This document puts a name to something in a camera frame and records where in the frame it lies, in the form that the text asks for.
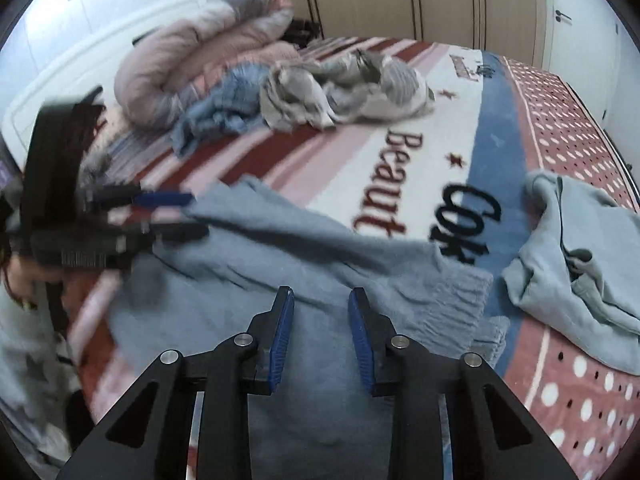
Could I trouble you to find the grey-blue pants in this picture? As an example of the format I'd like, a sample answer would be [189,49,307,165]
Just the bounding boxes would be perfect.
[108,177,510,479]

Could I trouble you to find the person in grey pajamas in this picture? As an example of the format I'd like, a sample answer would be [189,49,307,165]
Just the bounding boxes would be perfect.
[1,234,93,479]

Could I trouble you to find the white headboard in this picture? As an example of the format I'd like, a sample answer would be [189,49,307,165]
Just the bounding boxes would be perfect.
[1,0,206,168]

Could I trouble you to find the blue crumpled garment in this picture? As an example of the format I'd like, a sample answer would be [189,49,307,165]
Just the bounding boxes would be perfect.
[170,62,270,157]

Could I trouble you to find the light blue folded garment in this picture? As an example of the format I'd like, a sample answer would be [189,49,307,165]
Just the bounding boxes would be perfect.
[502,170,639,375]

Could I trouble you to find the rolled pink duvet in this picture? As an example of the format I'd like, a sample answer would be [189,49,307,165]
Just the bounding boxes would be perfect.
[114,0,298,130]

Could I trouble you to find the striped bed blanket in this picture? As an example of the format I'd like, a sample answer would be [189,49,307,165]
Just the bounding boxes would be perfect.
[64,34,640,480]

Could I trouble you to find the beige patterned crumpled garment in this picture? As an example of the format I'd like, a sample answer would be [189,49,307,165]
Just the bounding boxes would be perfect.
[259,50,435,131]

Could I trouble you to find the white door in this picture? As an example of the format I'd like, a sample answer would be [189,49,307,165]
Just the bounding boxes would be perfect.
[548,0,620,125]

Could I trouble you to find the wooden wardrobe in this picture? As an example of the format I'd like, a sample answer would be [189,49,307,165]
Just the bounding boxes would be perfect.
[261,0,549,68]

